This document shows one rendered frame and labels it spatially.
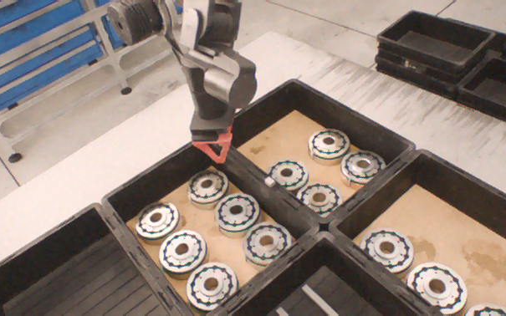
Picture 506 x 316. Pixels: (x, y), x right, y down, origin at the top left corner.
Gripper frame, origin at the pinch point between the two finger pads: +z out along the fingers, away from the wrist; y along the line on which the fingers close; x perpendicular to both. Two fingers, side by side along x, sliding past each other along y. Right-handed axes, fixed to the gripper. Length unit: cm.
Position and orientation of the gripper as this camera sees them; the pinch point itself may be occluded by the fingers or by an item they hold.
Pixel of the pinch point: (222, 147)
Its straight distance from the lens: 77.7
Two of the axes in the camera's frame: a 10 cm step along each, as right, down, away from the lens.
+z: 1.4, 7.0, 7.0
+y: 1.0, -7.1, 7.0
